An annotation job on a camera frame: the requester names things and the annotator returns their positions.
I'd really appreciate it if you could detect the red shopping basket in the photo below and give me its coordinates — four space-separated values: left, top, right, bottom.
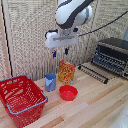
0 74 49 128

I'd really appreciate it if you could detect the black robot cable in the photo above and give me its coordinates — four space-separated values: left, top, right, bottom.
77 10 128 37

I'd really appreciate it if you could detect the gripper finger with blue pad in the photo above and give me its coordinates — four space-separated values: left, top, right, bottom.
64 46 70 56
52 47 57 59

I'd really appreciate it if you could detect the black toaster oven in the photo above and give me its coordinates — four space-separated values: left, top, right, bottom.
91 37 128 80

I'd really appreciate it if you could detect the black dish rack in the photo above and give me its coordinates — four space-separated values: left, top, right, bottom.
77 64 110 85

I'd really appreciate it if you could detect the red plastic bowl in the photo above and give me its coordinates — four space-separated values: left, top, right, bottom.
58 84 79 102

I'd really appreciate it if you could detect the mac and cheese carton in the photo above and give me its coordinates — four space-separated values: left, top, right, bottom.
57 59 77 86

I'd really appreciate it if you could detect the blue cup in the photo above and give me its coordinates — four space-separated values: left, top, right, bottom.
44 72 58 93

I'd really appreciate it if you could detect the woven folding screen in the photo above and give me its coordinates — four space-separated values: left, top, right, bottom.
0 0 128 82

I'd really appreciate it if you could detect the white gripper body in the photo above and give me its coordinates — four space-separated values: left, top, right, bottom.
44 28 80 50

